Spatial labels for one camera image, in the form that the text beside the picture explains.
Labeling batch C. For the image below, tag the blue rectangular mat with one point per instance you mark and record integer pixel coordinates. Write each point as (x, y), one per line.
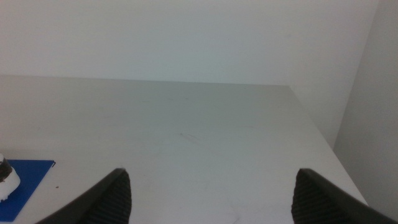
(28, 177)

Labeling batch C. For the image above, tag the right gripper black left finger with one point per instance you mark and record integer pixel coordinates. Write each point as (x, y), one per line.
(105, 202)

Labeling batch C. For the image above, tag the black and white toy sneaker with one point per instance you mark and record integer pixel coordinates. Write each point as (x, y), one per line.
(7, 182)

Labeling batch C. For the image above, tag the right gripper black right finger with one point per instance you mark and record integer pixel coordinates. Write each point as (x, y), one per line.
(317, 202)

